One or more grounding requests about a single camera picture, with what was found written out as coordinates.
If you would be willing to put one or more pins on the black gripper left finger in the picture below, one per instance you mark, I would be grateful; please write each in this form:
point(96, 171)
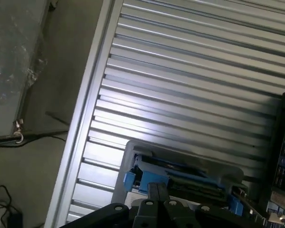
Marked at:
point(118, 215)

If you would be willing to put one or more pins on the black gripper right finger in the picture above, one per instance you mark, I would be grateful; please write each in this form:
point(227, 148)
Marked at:
point(204, 217)

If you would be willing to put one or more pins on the disk in blue caddy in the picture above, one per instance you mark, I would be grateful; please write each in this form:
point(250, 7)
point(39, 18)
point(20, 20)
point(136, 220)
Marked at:
point(180, 180)

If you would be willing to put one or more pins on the grey parts rack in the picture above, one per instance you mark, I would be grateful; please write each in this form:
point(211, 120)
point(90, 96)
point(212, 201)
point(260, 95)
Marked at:
point(130, 152)

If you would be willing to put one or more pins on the black power adapter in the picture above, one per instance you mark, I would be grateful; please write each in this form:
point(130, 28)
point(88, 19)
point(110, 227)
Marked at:
point(16, 218)

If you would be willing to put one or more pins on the black floor bar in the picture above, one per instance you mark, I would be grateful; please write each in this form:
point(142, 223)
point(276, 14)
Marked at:
point(38, 136)

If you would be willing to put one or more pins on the silver metal hook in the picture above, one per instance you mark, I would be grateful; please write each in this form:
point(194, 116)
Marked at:
point(18, 133)

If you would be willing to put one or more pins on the clear plastic sheet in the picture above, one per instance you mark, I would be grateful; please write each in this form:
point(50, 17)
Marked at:
point(9, 52)

